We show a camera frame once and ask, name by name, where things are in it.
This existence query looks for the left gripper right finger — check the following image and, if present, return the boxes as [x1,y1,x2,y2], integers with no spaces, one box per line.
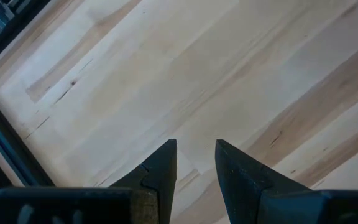
[214,139,358,224]

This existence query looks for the black aluminium table frame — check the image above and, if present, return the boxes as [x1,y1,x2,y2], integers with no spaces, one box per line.
[0,0,55,192]

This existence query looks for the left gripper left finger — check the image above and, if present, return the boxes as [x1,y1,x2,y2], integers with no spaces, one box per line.
[0,138,178,224]

